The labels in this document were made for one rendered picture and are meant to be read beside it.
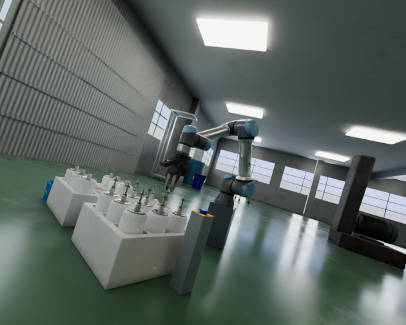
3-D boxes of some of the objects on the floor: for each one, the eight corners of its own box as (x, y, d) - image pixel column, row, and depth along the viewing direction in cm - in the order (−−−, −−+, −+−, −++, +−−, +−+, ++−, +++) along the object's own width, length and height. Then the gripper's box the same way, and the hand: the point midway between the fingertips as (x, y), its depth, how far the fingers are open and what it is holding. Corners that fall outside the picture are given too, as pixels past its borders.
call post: (180, 281, 85) (202, 211, 87) (192, 291, 81) (214, 217, 83) (168, 285, 80) (191, 210, 82) (179, 296, 75) (203, 216, 77)
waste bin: (192, 187, 666) (196, 172, 670) (203, 190, 655) (208, 175, 658) (187, 186, 623) (193, 170, 627) (200, 190, 612) (205, 174, 615)
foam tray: (105, 207, 157) (113, 185, 158) (129, 226, 131) (138, 200, 132) (46, 202, 127) (55, 176, 128) (61, 226, 102) (73, 193, 103)
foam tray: (141, 236, 121) (151, 207, 122) (184, 271, 96) (195, 234, 97) (70, 239, 92) (83, 202, 93) (104, 291, 66) (122, 238, 67)
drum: (185, 182, 808) (192, 159, 814) (200, 187, 788) (207, 164, 794) (179, 181, 746) (187, 157, 753) (195, 186, 727) (203, 161, 733)
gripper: (195, 157, 107) (183, 195, 106) (182, 154, 115) (171, 189, 113) (184, 153, 101) (171, 193, 100) (171, 149, 108) (159, 187, 107)
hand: (168, 188), depth 104 cm, fingers open, 3 cm apart
